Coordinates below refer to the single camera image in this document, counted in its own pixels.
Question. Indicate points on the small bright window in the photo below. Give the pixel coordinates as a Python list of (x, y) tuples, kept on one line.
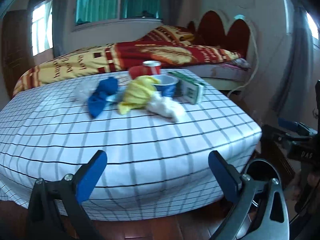
[(41, 27)]

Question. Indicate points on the green white carton box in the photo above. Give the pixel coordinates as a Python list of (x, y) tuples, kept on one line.
[(188, 88)]

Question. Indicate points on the bed with red headboard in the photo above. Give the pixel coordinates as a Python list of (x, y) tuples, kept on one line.
[(210, 32)]

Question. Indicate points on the red crumpled wrapper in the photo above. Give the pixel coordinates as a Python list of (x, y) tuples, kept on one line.
[(136, 71)]

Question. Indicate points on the red yellow patterned blanket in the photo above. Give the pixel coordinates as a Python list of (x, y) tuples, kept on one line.
[(170, 45)]

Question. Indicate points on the grey hanging curtain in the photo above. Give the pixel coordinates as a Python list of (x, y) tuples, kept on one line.
[(296, 77)]

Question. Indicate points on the blue paper bowl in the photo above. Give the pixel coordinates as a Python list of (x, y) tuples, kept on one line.
[(167, 85)]

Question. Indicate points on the clear plastic bag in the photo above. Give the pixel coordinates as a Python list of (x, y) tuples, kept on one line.
[(84, 90)]

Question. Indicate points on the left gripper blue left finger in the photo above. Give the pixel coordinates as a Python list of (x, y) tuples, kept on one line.
[(44, 219)]

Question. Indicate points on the blue cloth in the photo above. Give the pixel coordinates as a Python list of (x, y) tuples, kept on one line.
[(98, 100)]

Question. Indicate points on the large window green curtain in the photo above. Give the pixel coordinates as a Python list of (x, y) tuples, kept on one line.
[(98, 11)]

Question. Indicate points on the yellow cloth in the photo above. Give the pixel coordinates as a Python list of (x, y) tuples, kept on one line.
[(138, 93)]

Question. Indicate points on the white tissue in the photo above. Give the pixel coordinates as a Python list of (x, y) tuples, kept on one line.
[(165, 107)]

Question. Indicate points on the red paper cup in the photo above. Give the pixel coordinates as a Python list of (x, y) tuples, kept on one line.
[(151, 68)]

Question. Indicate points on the white checked tablecloth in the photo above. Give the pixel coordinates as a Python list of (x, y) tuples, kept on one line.
[(155, 168)]

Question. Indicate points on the brown wooden wardrobe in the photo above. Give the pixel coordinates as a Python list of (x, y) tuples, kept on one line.
[(16, 50)]

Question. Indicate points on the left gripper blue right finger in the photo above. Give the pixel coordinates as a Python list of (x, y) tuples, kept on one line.
[(271, 220)]

